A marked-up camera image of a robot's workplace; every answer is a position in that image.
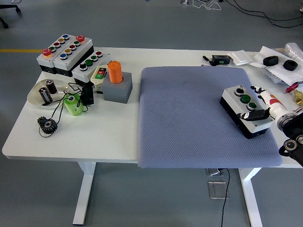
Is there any bubble wrap bag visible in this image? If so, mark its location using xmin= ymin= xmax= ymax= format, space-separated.
xmin=284 ymin=42 xmax=303 ymax=63

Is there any grey four-button control box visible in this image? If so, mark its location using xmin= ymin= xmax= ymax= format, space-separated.
xmin=72 ymin=49 xmax=112 ymax=87
xmin=219 ymin=84 xmax=274 ymax=140

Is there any black plug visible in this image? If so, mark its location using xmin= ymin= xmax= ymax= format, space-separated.
xmin=202 ymin=55 xmax=215 ymax=66

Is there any green cylinder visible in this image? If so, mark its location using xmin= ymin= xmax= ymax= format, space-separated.
xmin=62 ymin=94 xmax=85 ymax=116

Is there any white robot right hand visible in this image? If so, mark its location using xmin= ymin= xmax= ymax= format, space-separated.
xmin=237 ymin=86 xmax=288 ymax=122

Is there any orange cylinder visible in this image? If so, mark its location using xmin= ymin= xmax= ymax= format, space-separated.
xmin=107 ymin=60 xmax=123 ymax=84

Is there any cream pendant switch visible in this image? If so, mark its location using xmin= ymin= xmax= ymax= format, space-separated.
xmin=90 ymin=64 xmax=109 ymax=93

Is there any black gear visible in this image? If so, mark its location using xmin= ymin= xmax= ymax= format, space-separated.
xmin=37 ymin=116 xmax=59 ymax=136

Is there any clear shallow dish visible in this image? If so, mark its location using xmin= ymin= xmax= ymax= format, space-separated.
xmin=27 ymin=79 xmax=71 ymax=110

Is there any white switch plate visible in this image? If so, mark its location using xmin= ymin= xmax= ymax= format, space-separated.
xmin=227 ymin=50 xmax=253 ymax=66

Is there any black module box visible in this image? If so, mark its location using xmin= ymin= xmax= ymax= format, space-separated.
xmin=211 ymin=54 xmax=232 ymax=66

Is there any white floor cable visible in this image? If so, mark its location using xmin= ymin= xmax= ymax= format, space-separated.
xmin=190 ymin=0 xmax=223 ymax=11

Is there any white table leg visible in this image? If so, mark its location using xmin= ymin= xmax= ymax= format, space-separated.
xmin=72 ymin=162 xmax=97 ymax=225
xmin=238 ymin=167 xmax=263 ymax=227

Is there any clear plastic bag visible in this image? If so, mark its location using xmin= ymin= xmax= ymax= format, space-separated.
xmin=264 ymin=66 xmax=285 ymax=84

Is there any brass valve red handle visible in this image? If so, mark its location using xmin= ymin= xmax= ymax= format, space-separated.
xmin=285 ymin=83 xmax=303 ymax=106

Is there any black capacitor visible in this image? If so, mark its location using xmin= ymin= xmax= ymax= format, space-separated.
xmin=38 ymin=87 xmax=53 ymax=104
xmin=45 ymin=79 xmax=58 ymax=95

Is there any five-button box with e-stop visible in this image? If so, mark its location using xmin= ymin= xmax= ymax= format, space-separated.
xmin=36 ymin=34 xmax=71 ymax=74
xmin=52 ymin=35 xmax=95 ymax=78

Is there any metal floor socket box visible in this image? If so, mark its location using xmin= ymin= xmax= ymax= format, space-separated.
xmin=205 ymin=168 xmax=224 ymax=177

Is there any grey-blue textured mat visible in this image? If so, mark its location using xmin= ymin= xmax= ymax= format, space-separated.
xmin=137 ymin=66 xmax=284 ymax=169

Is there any grey block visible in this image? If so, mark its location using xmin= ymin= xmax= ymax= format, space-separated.
xmin=101 ymin=72 xmax=133 ymax=105

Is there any long black floor cable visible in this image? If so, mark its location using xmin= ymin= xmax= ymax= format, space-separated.
xmin=224 ymin=0 xmax=303 ymax=28

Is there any thin black wire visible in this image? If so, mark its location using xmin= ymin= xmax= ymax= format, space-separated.
xmin=38 ymin=82 xmax=89 ymax=138

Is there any white paper sheet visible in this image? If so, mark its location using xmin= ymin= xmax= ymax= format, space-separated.
xmin=250 ymin=45 xmax=303 ymax=86

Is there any black office chair base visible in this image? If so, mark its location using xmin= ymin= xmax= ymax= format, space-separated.
xmin=0 ymin=0 xmax=22 ymax=29

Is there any metal floor socket plate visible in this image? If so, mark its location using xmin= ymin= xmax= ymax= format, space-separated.
xmin=207 ymin=181 xmax=229 ymax=200

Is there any small black device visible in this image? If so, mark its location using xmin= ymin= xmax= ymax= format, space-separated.
xmin=81 ymin=85 xmax=95 ymax=106

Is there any black rubber ring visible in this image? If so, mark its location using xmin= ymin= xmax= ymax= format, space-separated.
xmin=283 ymin=60 xmax=298 ymax=71
xmin=263 ymin=55 xmax=279 ymax=67

